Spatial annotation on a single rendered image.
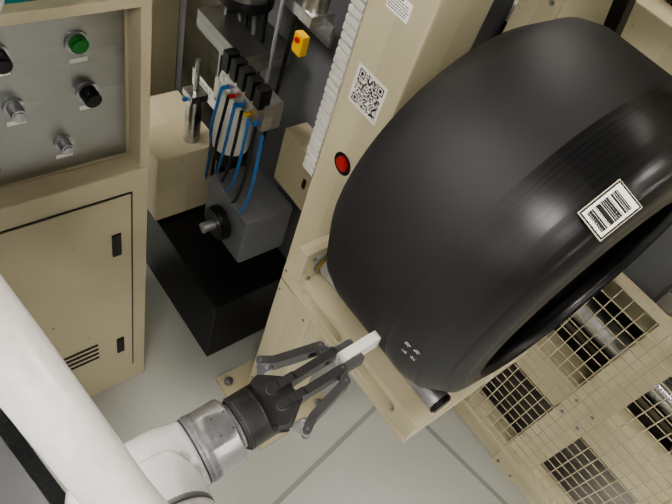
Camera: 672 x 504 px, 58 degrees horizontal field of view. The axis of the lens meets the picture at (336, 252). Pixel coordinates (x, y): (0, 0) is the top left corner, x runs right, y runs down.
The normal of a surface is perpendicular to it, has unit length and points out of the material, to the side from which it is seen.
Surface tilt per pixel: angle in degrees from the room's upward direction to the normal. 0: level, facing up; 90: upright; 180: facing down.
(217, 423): 8
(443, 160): 51
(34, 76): 90
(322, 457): 0
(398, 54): 90
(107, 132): 90
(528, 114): 30
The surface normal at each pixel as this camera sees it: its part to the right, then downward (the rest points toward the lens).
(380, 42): -0.77, 0.35
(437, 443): 0.25, -0.61
